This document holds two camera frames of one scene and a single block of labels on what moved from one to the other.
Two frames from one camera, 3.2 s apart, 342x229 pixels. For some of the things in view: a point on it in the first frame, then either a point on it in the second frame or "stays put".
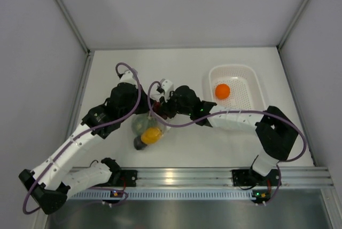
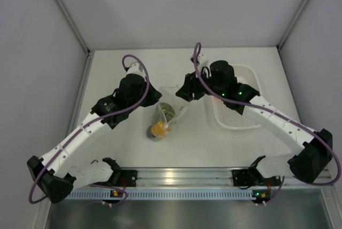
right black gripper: (166, 105) -> (191, 86)
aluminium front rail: (215, 178) stays put
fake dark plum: (138, 143) -> (149, 134)
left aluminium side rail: (78, 97) stays put
